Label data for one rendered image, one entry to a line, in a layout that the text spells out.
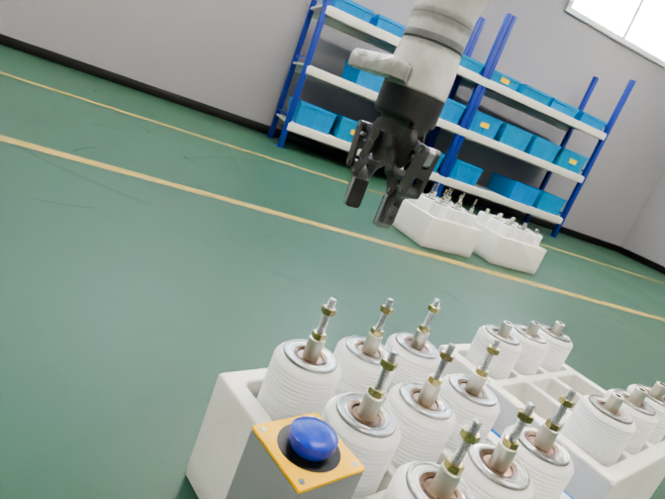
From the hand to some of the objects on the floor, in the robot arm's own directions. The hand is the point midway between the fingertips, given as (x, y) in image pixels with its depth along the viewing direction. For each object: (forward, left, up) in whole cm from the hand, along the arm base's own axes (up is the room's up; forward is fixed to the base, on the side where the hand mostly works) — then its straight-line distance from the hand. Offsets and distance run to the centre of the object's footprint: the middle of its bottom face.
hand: (368, 206), depth 60 cm
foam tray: (+14, -65, -47) cm, 81 cm away
